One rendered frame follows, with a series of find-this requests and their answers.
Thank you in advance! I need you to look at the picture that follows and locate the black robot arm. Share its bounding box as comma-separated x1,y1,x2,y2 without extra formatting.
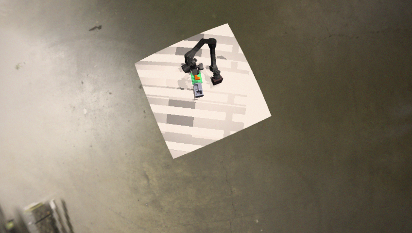
181,38,221,80

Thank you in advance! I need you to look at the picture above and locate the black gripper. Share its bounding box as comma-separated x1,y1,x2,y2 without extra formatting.
187,63,204,73

